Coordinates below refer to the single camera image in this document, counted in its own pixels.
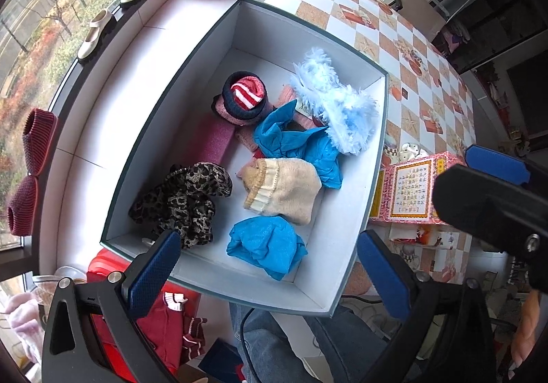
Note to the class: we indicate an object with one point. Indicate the purple pink garment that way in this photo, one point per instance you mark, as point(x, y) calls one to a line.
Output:
point(456, 33)

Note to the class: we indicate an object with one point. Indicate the pink patterned cardboard box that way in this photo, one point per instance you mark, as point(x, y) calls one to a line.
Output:
point(411, 190)

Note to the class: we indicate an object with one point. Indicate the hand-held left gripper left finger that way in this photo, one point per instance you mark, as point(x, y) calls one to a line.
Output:
point(154, 271)

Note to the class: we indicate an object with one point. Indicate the person's right hand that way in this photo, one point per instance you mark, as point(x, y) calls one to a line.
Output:
point(533, 331)

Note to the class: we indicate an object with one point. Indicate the beige knit sock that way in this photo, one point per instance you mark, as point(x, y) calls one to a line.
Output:
point(282, 190)

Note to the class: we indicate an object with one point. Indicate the pale pink fluffy cloth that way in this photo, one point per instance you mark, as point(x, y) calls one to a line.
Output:
point(21, 323)

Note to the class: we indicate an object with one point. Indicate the light blue fluffy cloth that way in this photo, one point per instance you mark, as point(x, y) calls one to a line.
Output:
point(338, 109)

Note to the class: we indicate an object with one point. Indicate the grey storage box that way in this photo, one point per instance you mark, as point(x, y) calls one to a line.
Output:
point(188, 79)

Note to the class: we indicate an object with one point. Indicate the pink knit sock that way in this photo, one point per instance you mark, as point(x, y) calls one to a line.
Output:
point(222, 112)

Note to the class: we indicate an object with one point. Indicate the maroon knit slipper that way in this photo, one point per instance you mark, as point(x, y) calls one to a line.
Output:
point(23, 203)
point(38, 139)

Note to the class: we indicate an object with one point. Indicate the red garment with striped cuffs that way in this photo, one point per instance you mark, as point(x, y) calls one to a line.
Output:
point(162, 331)

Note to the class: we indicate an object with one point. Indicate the blue waffle cloth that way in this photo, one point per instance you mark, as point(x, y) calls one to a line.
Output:
point(291, 143)
point(265, 244)

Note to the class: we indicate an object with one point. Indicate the white ornament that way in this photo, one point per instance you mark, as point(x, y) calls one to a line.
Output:
point(411, 151)

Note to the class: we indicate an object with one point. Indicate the person's jeans leg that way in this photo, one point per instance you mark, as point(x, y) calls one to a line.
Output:
point(278, 344)

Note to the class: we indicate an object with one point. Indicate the navy red striped sock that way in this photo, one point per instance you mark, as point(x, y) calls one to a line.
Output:
point(246, 94)

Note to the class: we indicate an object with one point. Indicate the leopard print cloth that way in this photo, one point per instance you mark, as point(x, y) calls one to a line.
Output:
point(188, 203)

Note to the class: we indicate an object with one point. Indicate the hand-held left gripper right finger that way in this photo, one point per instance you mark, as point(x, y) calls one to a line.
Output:
point(381, 276)

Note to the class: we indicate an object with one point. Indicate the checkered printed tablecloth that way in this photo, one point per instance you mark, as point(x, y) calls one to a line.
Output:
point(428, 79)

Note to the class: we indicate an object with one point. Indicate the red plastic container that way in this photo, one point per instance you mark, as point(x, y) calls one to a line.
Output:
point(107, 263)

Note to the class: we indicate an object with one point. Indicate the window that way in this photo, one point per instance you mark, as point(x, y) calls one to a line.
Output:
point(34, 45)

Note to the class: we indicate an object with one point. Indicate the dark glass cabinet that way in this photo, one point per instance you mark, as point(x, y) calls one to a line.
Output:
point(492, 23)

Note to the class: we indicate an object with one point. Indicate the dark blue box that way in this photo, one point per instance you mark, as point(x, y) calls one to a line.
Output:
point(220, 357)

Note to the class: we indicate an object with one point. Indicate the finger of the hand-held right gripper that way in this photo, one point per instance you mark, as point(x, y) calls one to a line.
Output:
point(492, 165)
point(479, 203)

